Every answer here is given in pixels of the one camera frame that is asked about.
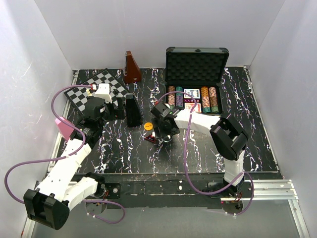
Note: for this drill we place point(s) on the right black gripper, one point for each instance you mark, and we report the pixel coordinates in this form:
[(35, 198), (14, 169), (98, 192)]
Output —
[(157, 123)]

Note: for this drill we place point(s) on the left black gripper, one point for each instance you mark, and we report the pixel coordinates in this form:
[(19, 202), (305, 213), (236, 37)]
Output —
[(119, 112)]

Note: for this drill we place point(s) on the clear dealer button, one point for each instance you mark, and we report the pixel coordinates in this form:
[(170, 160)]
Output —
[(166, 139)]

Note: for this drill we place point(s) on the red playing card deck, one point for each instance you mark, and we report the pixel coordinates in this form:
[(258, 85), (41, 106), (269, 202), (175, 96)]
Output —
[(192, 106)]

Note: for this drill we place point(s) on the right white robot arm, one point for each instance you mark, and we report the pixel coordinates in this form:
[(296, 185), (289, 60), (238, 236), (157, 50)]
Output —
[(227, 134)]

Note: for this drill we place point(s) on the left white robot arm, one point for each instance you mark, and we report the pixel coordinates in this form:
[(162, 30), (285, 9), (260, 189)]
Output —
[(52, 200)]

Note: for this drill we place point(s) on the yellow big blind button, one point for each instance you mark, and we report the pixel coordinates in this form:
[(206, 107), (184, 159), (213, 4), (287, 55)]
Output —
[(148, 126)]

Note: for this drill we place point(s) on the leftmost poker chip row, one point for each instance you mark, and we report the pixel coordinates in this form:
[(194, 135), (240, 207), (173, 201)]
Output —
[(171, 96)]

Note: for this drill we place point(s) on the poker chip row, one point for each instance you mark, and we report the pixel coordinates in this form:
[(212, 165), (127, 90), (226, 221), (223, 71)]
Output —
[(213, 100), (171, 96)]

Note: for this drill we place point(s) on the black chess piece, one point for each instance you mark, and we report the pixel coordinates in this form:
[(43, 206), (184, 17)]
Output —
[(115, 92)]

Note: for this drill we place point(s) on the green purple chip row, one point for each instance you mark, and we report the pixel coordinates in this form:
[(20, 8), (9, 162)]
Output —
[(179, 98)]

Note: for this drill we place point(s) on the black white chessboard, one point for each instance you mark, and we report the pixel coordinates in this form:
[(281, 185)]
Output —
[(78, 96)]

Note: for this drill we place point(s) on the blue playing card deck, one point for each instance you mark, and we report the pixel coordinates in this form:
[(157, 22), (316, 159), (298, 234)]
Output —
[(195, 93)]

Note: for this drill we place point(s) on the brown wooden metronome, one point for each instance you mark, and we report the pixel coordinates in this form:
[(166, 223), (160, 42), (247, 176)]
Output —
[(132, 73)]

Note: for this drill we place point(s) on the orange green chip row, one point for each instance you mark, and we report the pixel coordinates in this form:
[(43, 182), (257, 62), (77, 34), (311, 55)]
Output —
[(205, 100)]

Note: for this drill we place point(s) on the rightmost poker chip row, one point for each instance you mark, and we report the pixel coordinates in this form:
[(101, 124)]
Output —
[(213, 100)]

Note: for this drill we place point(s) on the pink metronome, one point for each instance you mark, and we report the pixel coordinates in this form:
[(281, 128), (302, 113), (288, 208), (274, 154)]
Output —
[(64, 127)]

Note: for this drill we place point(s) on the black poker chip case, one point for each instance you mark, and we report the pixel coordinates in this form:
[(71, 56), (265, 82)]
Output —
[(195, 68)]

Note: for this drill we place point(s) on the black front mounting bar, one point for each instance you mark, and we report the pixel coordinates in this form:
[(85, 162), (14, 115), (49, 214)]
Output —
[(157, 191)]

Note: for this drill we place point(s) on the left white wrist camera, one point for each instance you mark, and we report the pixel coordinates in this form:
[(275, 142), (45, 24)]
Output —
[(101, 93)]

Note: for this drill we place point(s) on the aluminium rail frame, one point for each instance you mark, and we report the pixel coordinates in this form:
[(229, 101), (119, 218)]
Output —
[(272, 202)]

